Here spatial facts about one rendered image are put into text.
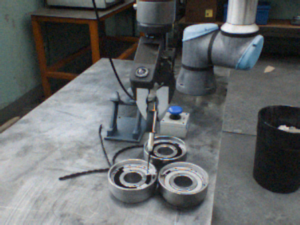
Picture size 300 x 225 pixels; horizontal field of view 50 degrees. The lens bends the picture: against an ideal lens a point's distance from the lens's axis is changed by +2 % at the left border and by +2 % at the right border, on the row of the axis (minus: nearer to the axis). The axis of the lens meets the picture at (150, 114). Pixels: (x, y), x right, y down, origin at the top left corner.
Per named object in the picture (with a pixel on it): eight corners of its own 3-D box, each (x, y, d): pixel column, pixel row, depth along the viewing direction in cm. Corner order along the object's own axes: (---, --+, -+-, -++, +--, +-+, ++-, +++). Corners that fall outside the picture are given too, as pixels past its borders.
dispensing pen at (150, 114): (138, 171, 67) (148, 94, 69) (142, 170, 72) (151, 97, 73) (148, 172, 67) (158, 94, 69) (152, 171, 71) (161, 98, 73)
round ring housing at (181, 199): (217, 191, 68) (219, 176, 66) (186, 218, 62) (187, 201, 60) (179, 170, 75) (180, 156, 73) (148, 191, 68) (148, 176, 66)
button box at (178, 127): (185, 138, 87) (185, 123, 85) (159, 135, 89) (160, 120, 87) (189, 124, 94) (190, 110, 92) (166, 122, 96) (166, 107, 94)
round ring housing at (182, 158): (165, 144, 85) (165, 130, 83) (195, 161, 78) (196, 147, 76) (134, 160, 79) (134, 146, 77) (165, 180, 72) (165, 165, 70)
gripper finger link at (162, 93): (175, 112, 75) (172, 75, 71) (171, 124, 70) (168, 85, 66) (161, 112, 76) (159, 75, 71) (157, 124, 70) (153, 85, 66)
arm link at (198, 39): (191, 55, 123) (193, 19, 116) (223, 61, 116) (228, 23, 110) (175, 63, 114) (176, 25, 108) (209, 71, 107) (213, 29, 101)
